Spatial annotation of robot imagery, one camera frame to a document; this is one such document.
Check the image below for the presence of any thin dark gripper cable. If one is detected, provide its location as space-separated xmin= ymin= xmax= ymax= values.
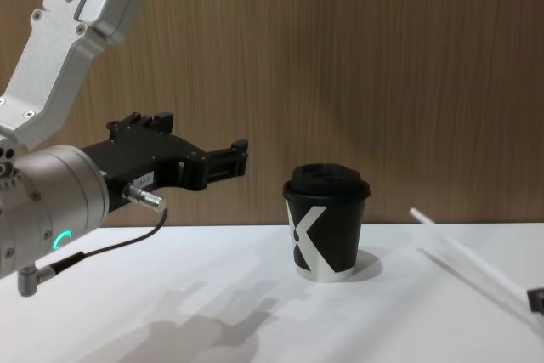
xmin=16 ymin=184 xmax=169 ymax=298

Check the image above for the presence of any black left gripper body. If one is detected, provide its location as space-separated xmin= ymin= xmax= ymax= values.
xmin=79 ymin=128 xmax=206 ymax=216

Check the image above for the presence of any white drinking straw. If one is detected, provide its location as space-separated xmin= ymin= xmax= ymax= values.
xmin=409 ymin=207 xmax=533 ymax=309

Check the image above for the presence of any black paper cup white print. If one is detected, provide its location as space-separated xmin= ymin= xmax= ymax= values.
xmin=285 ymin=192 xmax=371 ymax=284

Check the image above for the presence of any black plastic cup lid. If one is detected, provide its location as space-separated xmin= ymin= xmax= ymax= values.
xmin=282 ymin=162 xmax=372 ymax=203

